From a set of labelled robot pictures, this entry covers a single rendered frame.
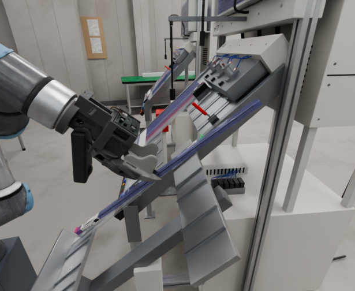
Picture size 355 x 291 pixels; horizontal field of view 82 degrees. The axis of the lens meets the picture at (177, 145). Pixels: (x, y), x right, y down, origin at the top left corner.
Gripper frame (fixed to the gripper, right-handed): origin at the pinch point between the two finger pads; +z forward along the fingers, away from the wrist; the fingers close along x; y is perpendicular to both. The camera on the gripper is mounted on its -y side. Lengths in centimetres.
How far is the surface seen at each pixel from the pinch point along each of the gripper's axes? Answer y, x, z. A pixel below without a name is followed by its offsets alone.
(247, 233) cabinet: -14, 20, 59
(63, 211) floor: -139, 96, 3
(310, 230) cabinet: 3, 21, 82
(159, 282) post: -16.9, -9.7, 14.4
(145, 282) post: -18.6, -9.8, 11.9
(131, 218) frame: -29.9, 16.0, 12.0
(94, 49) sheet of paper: -104, 472, -103
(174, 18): 28, 51, -14
